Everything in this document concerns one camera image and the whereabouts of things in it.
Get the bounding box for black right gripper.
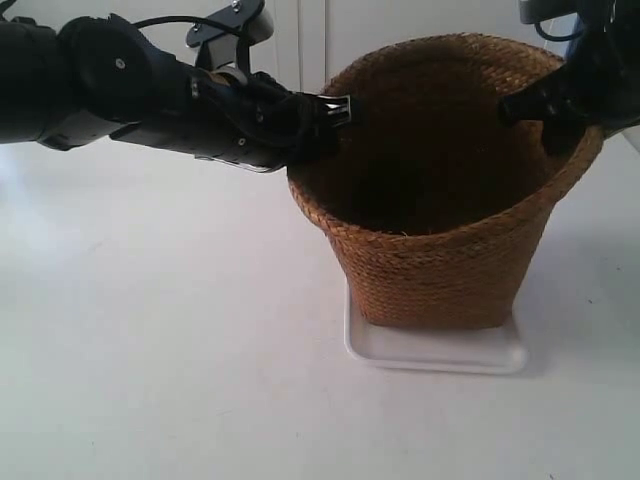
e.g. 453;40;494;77
498;1;639;156

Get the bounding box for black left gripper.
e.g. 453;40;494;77
109;73;363;172

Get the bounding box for brown woven wicker basket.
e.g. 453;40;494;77
287;33;604;329

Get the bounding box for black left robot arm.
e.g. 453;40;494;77
1;14;359;172

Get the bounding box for white rectangular plastic tray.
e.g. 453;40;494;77
344;289;529;375

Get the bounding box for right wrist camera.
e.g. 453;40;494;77
518;0;578;25

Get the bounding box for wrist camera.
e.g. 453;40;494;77
186;0;274;77
518;0;578;25

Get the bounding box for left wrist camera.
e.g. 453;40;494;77
186;0;274;77

